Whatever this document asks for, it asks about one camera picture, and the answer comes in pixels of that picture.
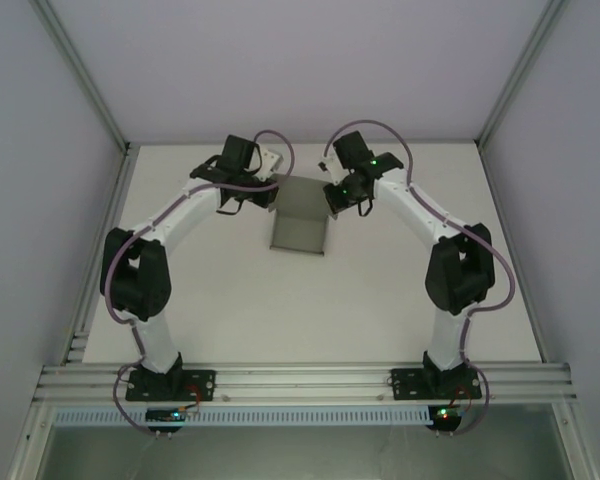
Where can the grey cardboard box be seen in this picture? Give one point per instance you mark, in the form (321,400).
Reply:
(300,235)

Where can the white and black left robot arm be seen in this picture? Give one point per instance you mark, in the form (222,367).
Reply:
(135,275)

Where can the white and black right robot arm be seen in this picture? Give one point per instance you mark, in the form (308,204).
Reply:
(460,270)

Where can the black controller board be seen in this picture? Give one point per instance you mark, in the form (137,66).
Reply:
(165,415)
(445,414)

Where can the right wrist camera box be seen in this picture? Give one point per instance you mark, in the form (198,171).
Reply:
(328,167)

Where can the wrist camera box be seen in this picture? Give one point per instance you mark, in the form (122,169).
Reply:
(271,160)
(328,167)

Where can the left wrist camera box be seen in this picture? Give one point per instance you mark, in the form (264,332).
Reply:
(271,160)

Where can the aluminium table side rail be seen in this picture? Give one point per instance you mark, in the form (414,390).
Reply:
(114,200)

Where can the aluminium frame post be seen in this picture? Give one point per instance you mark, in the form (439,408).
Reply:
(86,75)
(515,75)

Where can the aluminium mounting rail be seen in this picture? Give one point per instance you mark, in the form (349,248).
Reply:
(300,382)

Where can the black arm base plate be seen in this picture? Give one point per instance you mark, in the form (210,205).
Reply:
(405,380)
(202,377)

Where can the aluminium lower frame leg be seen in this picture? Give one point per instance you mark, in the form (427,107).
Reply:
(30,445)
(575,445)

